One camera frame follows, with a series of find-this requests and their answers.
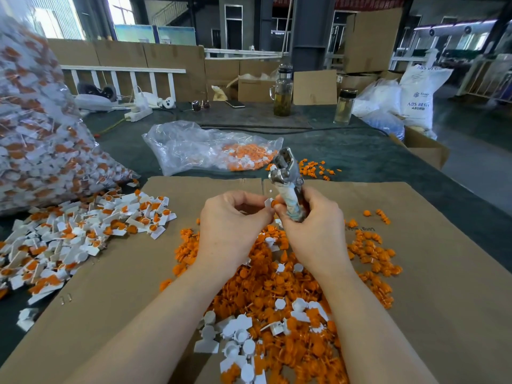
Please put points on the person's right hand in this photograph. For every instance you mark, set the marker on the person's right hand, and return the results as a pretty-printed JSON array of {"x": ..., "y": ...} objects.
[{"x": 316, "y": 234}]

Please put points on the person's left hand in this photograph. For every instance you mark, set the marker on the person's left hand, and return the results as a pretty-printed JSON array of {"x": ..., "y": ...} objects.
[{"x": 230, "y": 234}]

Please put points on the orange white plastic piece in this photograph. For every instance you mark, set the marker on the orange white plastic piece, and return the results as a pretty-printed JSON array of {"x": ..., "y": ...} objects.
[{"x": 164, "y": 216}]

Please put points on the pile of orange and white parts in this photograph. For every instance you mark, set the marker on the pile of orange and white parts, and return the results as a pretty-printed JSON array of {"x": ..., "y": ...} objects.
[{"x": 280, "y": 320}]

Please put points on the pile of assembled white-orange parts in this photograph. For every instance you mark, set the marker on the pile of assembled white-orange parts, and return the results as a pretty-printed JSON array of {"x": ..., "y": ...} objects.
[{"x": 54, "y": 245}]

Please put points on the person's left forearm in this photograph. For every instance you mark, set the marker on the person's left forearm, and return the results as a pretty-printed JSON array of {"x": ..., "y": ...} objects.
[{"x": 144, "y": 340}]

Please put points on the scatter of orange offcuts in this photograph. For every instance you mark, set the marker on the scatter of orange offcuts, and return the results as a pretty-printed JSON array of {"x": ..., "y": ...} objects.
[{"x": 318, "y": 168}]

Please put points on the small clear plastic bag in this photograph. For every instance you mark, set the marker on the small clear plastic bag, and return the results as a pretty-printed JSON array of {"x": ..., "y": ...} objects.
[{"x": 187, "y": 148}]

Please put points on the black phone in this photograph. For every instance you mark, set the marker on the black phone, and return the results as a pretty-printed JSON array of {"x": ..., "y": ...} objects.
[{"x": 236, "y": 104}]

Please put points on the glass bottle with black lid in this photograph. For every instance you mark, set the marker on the glass bottle with black lid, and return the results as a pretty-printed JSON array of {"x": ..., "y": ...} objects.
[{"x": 345, "y": 106}]

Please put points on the open brown cardboard box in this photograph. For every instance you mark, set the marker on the open brown cardboard box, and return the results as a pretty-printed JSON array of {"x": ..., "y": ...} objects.
[{"x": 420, "y": 148}]

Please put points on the clear blue plastic bag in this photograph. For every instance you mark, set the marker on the clear blue plastic bag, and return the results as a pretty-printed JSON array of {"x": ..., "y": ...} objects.
[{"x": 379, "y": 110}]

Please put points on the glass tea jar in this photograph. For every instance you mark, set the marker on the glass tea jar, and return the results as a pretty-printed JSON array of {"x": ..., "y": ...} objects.
[{"x": 282, "y": 92}]

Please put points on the open cardboard box with paper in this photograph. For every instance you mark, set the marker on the open cardboard box with paper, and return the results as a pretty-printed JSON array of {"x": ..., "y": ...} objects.
[{"x": 253, "y": 89}]

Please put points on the flat brown cardboard panel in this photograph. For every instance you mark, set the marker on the flat brown cardboard panel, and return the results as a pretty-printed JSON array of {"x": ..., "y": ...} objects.
[{"x": 315, "y": 87}]

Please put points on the white power strip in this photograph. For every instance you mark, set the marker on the white power strip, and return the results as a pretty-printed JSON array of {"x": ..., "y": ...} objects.
[{"x": 139, "y": 112}]

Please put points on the brown cardboard sheet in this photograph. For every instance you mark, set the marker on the brown cardboard sheet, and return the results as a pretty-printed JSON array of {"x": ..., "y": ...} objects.
[
  {"x": 88, "y": 304},
  {"x": 470, "y": 285}
]

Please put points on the white woven sack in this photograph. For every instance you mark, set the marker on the white woven sack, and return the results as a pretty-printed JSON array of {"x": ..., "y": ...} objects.
[{"x": 424, "y": 96}]

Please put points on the row of upright cardboard sheets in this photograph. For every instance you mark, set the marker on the row of upright cardboard sheets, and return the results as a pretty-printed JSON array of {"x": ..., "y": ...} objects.
[{"x": 185, "y": 60}]

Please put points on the white oval plastic device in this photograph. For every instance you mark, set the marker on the white oval plastic device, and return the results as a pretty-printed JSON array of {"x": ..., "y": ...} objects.
[{"x": 94, "y": 102}]

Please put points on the large clear bag of seals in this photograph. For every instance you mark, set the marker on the large clear bag of seals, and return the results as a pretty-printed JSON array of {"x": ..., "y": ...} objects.
[{"x": 48, "y": 152}]

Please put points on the dark steel pillar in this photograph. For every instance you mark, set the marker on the dark steel pillar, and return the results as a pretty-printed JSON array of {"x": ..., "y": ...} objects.
[{"x": 313, "y": 32}]

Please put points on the tall brown cardboard box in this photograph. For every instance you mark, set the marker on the tall brown cardboard box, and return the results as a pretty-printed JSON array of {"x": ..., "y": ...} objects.
[{"x": 374, "y": 40}]

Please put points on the white metal rack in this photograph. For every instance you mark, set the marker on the white metal rack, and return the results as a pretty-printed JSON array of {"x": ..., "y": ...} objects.
[{"x": 489, "y": 76}]

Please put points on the white railing frame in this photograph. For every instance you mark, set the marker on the white railing frame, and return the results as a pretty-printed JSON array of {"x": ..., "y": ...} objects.
[{"x": 122, "y": 70}]

